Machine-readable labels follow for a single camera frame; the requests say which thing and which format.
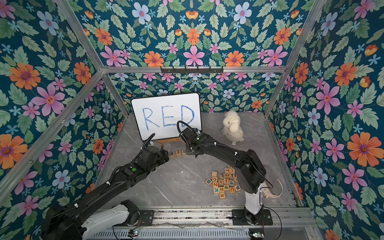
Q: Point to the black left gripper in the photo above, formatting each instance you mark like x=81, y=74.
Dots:
x=163, y=156

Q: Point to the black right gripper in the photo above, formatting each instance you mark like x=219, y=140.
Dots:
x=186, y=141

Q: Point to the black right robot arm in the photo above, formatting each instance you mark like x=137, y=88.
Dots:
x=251, y=173

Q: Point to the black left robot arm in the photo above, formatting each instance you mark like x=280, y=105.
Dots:
x=82, y=219

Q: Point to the whiteboard with word RED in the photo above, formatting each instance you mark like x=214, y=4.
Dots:
x=159, y=115

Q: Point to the wooden whiteboard stand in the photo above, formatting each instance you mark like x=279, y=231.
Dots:
x=170, y=140

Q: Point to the white plush dog toy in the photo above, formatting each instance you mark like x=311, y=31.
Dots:
x=232, y=127

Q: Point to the grey whiteboard eraser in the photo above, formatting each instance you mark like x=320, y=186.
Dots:
x=272, y=189

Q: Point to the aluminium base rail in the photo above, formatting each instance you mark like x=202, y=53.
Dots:
x=208, y=223

